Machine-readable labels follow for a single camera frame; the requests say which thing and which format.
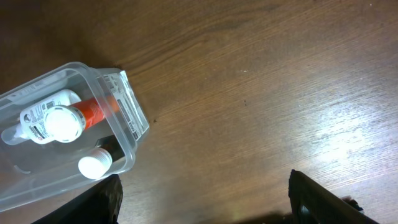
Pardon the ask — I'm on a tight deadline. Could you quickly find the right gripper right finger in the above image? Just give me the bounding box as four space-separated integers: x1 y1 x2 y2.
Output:
288 169 377 224

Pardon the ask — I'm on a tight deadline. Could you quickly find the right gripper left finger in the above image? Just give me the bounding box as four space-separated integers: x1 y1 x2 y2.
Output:
34 174 123 224

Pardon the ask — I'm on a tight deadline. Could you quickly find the dark bottle white cap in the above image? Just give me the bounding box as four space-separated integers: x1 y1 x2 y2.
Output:
78 135 124 180

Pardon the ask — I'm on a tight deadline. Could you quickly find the orange tube white cap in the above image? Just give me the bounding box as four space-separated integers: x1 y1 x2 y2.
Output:
44 97 111 143

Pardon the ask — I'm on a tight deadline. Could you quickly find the white spray bottle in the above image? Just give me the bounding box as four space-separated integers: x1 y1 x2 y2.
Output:
1 89 81 146

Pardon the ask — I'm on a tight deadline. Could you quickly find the clear plastic container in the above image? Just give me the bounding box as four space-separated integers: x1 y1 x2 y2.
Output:
1 62 149 211

